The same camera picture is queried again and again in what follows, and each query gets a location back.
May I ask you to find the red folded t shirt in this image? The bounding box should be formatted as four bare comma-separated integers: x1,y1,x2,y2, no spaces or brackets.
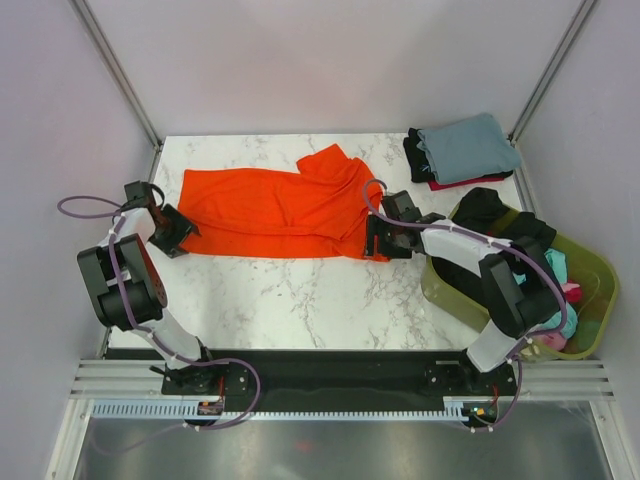
427,171,513,191

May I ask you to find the black folded t shirt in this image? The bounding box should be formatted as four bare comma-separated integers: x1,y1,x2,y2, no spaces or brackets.
403,128,435,183

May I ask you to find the right aluminium frame post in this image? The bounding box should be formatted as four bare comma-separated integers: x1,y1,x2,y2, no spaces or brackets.
507,0,600,146

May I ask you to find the white slotted cable duct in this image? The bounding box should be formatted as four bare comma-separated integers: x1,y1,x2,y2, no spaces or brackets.
91,399,468,422

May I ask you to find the pink garment in bin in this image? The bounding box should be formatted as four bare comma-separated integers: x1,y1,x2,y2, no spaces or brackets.
542,282,586,354

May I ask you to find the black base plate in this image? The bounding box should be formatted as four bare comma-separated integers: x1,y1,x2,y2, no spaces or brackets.
161,350,516,412

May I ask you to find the orange t shirt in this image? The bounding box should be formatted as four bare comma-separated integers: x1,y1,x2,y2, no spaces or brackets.
178,144,382,259

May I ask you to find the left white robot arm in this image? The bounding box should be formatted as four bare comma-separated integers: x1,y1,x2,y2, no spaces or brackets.
77,181,220,393

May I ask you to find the black t shirt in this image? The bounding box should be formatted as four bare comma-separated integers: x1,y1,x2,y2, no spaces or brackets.
432,187,557,306
403,128,435,183

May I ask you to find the green plastic bin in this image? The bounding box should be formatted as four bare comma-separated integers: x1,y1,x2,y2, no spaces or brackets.
421,233,619,363

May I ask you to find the left aluminium frame post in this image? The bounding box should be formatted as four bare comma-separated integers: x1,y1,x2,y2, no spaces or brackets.
69,0,163,152

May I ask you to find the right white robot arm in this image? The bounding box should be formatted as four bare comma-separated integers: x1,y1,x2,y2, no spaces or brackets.
364,199,567,394

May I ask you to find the aluminium frame post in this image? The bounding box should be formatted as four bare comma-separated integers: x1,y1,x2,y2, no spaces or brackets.
69,0,163,152
507,0,600,146

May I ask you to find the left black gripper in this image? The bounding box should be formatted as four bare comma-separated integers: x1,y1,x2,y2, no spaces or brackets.
148,204,200,260

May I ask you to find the purple cable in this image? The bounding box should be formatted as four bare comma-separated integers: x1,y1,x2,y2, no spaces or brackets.
57,195,264,432
362,178,569,434

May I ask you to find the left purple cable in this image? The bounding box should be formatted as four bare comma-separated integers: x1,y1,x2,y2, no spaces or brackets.
57,195,264,432

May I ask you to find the teal t shirt in bin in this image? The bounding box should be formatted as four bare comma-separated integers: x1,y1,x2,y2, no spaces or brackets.
536,248,578,340

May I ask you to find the aluminium rail bar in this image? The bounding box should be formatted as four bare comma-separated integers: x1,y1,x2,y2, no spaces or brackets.
71,351,614,400

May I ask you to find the grey-blue folded t shirt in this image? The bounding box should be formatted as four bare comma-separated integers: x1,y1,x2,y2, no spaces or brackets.
417,113,521,185

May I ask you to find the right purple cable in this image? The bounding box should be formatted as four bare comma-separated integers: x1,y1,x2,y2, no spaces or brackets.
362,178,569,434

